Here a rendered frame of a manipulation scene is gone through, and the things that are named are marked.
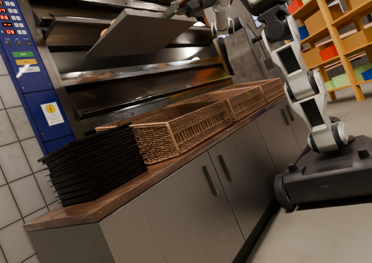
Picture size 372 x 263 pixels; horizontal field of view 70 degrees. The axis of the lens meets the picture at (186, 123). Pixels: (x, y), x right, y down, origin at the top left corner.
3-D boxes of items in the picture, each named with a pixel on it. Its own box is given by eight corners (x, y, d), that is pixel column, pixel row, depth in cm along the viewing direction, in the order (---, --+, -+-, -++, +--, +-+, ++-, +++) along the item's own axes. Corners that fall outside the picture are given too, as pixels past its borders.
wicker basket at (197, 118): (112, 177, 140) (92, 128, 139) (175, 144, 185) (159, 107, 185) (181, 156, 111) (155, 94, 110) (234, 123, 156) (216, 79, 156)
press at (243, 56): (281, 114, 592) (237, 8, 589) (238, 128, 669) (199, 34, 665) (298, 102, 691) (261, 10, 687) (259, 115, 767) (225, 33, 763)
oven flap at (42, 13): (41, 26, 137) (20, -1, 141) (210, 33, 279) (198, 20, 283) (43, 18, 135) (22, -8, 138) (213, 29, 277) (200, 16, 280)
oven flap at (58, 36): (56, 20, 128) (42, 46, 140) (223, 31, 270) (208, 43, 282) (54, 16, 129) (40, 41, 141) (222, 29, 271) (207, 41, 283)
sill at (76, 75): (56, 85, 141) (53, 78, 141) (216, 62, 284) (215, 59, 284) (62, 81, 137) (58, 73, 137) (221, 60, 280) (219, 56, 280)
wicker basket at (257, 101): (179, 142, 189) (164, 106, 188) (216, 123, 233) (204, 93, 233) (237, 122, 159) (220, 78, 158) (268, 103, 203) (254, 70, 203)
